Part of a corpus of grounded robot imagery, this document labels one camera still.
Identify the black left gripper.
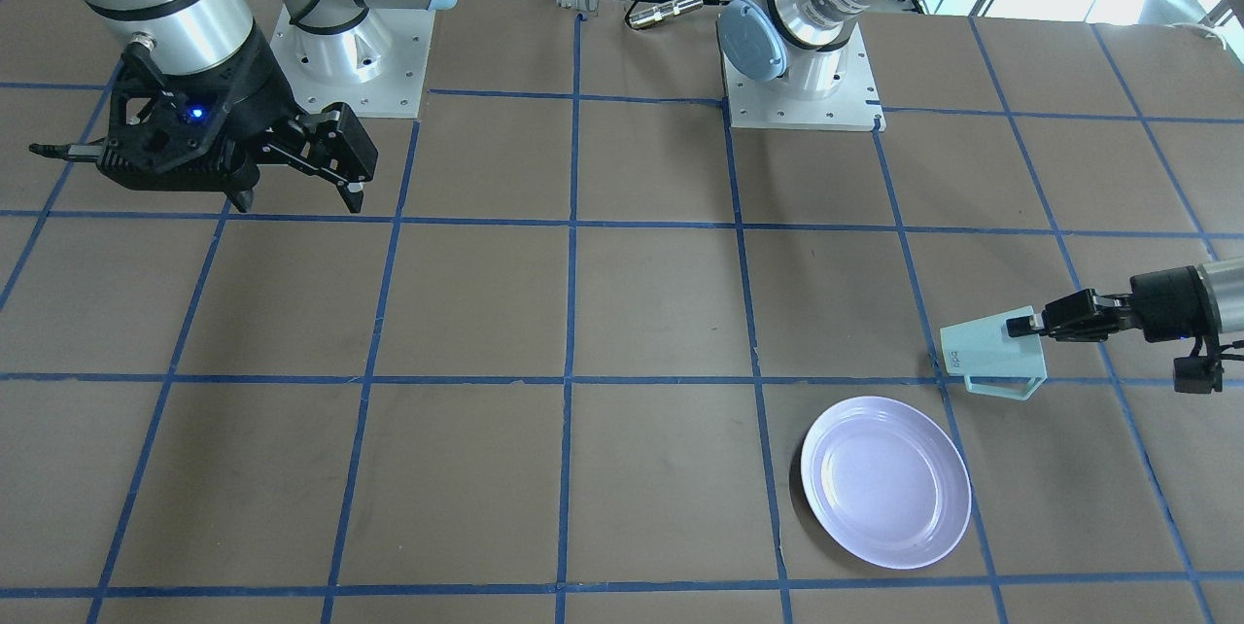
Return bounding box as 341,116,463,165
1006,265,1222,342

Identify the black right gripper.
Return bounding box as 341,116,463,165
96,24,379,215

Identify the mint green faceted cup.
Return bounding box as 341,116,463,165
939,306,1049,399

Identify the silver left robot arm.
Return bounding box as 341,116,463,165
718,0,1242,360

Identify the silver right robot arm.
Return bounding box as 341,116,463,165
29,0,457,215

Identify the lavender plate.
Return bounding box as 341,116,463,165
799,397,973,571

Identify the silver metal cylinder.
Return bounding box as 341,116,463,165
624,0,704,31

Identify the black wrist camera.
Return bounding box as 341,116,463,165
1172,357,1225,395

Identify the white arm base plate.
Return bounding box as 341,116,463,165
722,26,887,132
270,9,435,121

